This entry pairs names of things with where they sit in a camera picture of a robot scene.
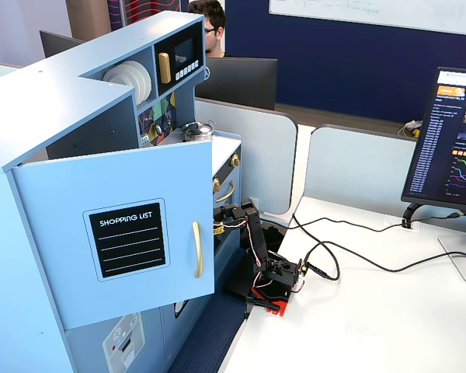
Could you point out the red and black robot base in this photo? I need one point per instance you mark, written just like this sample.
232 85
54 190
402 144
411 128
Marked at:
277 305

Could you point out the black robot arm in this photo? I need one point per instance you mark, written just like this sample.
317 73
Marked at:
256 233

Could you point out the blue shopping list cabinet door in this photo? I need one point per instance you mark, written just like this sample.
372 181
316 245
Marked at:
62 194

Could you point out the yellow oven knob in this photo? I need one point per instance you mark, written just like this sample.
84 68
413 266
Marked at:
235 159
216 185

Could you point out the light blue desk divider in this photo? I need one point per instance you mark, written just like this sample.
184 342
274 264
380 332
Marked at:
357 167
256 155

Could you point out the silver toy pot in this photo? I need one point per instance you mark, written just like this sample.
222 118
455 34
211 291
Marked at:
202 138

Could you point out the hanging metal toy utensil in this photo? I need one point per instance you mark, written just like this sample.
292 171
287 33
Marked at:
158 130

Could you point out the black monitor seen from behind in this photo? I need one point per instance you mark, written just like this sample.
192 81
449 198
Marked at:
240 81

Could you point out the white toy plate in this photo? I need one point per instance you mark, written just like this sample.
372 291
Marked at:
140 83
119 74
149 82

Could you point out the black toy microwave door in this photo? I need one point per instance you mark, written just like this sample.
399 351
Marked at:
186 40

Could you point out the man with glasses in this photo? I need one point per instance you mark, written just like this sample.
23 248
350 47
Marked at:
213 23

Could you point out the yellow and white desk clutter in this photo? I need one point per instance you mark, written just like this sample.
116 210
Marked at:
412 129

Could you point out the red patterned banner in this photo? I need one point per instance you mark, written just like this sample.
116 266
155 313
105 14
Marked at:
147 9

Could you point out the monitor showing dark dashboard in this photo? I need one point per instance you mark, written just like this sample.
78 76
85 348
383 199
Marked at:
439 147

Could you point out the brown cardboard box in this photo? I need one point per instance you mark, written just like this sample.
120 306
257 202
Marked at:
87 17

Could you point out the white whiteboard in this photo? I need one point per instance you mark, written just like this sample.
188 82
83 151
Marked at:
373 11

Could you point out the dark grey monitor back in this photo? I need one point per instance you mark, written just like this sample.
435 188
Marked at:
58 43

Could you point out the silver and black monitor stand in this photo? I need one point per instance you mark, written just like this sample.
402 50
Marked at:
464 256

